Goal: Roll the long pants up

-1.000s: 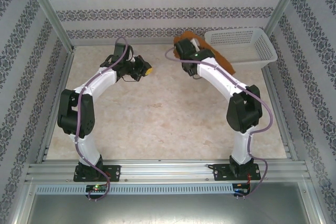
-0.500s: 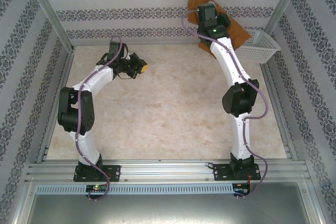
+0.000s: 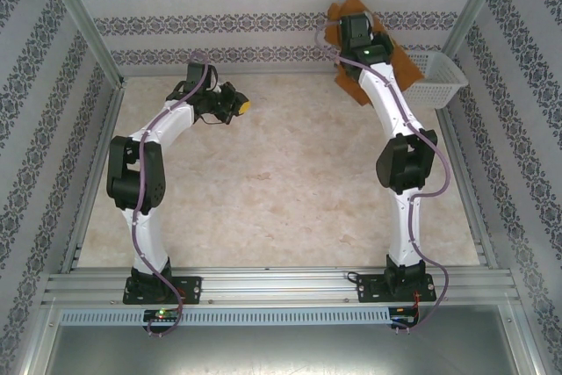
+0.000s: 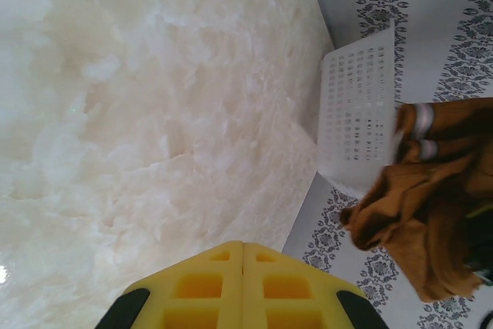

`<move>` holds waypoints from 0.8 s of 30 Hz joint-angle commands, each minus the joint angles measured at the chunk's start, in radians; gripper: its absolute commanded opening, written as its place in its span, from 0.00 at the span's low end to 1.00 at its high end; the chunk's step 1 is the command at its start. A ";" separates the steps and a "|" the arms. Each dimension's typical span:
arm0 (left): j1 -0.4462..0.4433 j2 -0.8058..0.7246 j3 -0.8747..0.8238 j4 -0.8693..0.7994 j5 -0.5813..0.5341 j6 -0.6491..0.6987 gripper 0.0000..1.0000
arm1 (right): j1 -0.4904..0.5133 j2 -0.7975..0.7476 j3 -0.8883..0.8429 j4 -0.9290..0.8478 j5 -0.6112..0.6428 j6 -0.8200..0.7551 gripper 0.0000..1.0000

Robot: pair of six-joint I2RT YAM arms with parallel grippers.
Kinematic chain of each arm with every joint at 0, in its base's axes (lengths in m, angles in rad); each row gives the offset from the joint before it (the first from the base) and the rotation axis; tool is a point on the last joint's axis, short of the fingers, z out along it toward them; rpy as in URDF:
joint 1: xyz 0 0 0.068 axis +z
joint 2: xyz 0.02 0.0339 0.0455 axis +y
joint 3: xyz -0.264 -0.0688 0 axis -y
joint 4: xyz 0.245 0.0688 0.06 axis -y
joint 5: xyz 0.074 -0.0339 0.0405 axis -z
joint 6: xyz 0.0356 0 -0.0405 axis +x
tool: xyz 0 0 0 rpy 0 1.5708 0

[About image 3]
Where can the brown long pants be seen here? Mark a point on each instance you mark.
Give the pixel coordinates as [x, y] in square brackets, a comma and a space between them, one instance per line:
[406, 67]

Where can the white plastic mesh basket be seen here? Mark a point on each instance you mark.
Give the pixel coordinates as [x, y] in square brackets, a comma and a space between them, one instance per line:
[443, 85]

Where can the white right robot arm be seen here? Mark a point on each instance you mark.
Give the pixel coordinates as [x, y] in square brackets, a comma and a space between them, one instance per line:
[404, 225]

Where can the aluminium mounting beam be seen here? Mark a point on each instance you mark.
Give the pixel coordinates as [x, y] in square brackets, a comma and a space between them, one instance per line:
[281, 283]

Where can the left controller board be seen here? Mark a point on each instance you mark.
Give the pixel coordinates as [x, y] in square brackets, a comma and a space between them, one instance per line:
[160, 314]

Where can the controller board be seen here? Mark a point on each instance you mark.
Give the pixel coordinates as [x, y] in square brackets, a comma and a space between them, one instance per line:
[404, 311]
[160, 314]

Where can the grey metal sheet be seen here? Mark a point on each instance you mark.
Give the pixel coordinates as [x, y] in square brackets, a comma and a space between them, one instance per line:
[281, 348]

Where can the right controller board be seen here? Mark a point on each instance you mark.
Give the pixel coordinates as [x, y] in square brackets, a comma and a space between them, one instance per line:
[404, 311]

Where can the aluminium back rail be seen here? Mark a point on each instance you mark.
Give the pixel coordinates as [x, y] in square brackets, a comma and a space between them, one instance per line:
[263, 73]

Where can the aluminium frame post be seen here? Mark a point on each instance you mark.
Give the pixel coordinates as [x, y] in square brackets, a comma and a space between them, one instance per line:
[83, 19]
[476, 2]

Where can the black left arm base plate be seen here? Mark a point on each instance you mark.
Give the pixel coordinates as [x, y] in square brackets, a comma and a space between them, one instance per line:
[191, 287]

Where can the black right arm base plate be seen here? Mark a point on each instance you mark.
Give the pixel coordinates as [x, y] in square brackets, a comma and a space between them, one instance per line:
[366, 287]

